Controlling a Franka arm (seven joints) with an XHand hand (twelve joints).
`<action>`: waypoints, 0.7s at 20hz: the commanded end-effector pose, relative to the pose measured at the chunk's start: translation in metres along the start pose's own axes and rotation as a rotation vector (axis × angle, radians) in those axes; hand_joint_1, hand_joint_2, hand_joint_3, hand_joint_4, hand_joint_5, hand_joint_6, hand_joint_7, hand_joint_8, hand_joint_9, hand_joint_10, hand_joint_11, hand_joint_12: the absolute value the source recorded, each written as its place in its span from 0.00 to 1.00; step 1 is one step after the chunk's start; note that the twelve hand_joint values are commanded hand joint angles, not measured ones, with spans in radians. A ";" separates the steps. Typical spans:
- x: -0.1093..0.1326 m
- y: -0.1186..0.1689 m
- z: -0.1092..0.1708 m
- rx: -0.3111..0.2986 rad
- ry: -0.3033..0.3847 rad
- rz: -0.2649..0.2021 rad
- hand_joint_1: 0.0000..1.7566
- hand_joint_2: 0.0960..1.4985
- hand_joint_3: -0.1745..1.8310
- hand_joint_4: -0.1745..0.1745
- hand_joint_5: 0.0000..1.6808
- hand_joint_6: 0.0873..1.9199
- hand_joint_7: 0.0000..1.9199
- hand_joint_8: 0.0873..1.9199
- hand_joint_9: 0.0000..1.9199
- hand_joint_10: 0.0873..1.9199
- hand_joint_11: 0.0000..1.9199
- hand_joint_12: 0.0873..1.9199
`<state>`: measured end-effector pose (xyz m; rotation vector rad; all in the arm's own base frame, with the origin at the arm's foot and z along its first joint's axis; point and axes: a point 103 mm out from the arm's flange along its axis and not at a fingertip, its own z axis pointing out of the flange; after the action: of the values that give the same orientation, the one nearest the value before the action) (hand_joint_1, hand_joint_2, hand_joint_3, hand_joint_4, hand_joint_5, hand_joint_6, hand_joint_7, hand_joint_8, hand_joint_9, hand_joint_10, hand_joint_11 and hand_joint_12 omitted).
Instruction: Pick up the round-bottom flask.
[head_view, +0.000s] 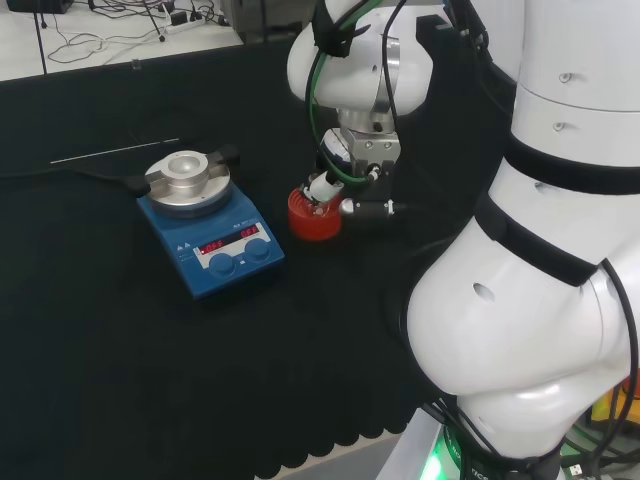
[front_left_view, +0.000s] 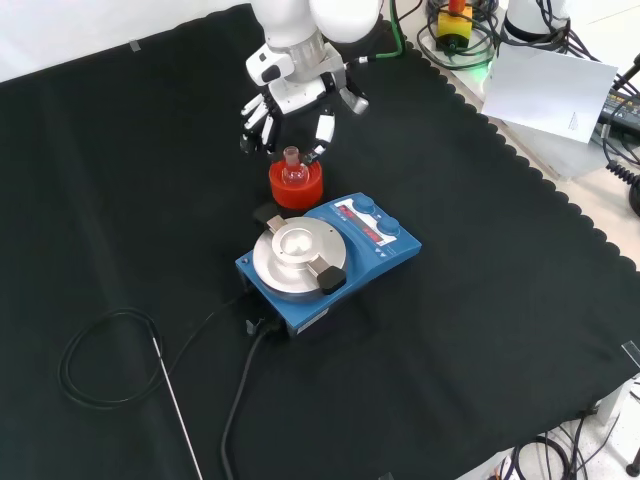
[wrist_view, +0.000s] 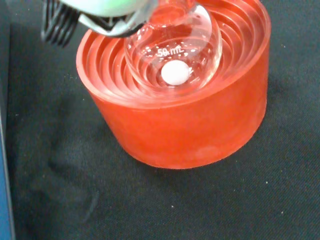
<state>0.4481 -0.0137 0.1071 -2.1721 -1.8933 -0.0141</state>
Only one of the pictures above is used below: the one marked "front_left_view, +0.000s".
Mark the black power supply box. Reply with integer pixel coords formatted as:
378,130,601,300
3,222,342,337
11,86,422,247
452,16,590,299
596,83,640,137

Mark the clear round-bottom flask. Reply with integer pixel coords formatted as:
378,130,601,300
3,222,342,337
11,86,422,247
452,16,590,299
280,145,310,188

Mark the steel probe with black cable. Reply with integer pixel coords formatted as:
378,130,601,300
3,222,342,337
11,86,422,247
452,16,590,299
57,292,254,480

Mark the yellow stop button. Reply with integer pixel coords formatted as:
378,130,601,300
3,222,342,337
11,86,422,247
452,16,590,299
436,0,475,52

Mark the red flask support ring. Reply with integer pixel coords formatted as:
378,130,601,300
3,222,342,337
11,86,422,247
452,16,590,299
268,159,325,210

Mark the black coiled cable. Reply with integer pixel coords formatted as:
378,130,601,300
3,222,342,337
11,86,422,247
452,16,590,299
604,158,640,190

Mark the black bench cloth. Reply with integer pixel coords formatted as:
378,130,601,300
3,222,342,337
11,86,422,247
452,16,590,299
0,2,640,480

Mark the blue base heater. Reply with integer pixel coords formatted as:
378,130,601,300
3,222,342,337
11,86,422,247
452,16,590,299
234,191,423,342

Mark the black floor cable bundle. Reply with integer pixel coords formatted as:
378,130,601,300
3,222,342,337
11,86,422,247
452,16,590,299
498,413,640,480

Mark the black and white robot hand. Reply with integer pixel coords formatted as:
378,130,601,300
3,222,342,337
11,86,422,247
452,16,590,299
238,46,351,162

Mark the green cable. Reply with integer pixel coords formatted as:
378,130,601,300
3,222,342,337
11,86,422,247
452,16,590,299
349,0,407,65

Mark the thick black power cable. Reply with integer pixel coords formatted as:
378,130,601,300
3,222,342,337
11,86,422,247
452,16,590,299
219,319,284,480

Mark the pale board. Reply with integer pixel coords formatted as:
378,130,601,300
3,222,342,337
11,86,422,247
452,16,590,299
480,43,620,146

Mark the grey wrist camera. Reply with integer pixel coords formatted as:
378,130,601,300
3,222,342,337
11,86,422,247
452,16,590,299
338,85,372,117

